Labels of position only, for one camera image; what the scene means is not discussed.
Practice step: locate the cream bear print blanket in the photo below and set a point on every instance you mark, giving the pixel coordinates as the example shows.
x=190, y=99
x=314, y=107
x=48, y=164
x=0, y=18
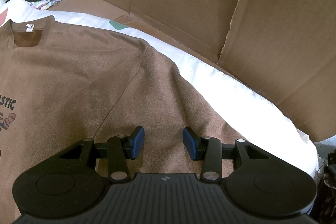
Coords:
x=250, y=114

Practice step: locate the pastel patterned cloth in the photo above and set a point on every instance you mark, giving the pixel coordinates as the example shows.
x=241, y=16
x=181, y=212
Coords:
x=43, y=4

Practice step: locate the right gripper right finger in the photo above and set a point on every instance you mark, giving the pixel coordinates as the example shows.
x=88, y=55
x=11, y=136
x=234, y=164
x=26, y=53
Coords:
x=206, y=149

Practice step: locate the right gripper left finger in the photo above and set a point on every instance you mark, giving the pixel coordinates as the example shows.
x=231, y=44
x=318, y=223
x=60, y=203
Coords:
x=121, y=148

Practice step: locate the large cardboard box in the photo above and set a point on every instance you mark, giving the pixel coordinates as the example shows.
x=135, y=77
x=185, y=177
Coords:
x=282, y=49

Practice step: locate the brown t-shirt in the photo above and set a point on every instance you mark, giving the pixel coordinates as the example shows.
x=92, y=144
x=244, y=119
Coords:
x=62, y=83

